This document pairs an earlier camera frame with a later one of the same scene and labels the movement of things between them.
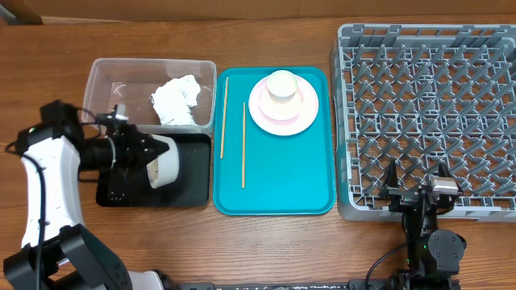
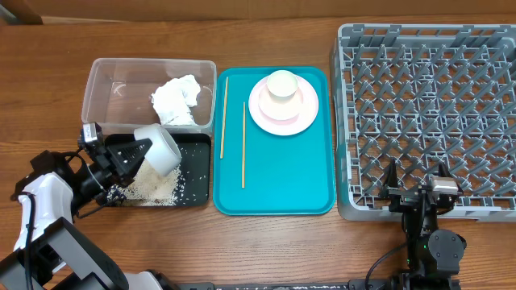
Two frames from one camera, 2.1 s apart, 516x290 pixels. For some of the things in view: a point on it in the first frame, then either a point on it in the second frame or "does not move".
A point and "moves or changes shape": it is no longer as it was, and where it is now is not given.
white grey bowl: x=164 y=170 moves or changes shape
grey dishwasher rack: x=423 y=95 does not move
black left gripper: x=137 y=156 to x=126 y=171
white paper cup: x=282 y=85 does not move
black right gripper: x=403 y=198 does not move
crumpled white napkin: x=173 y=98 does not move
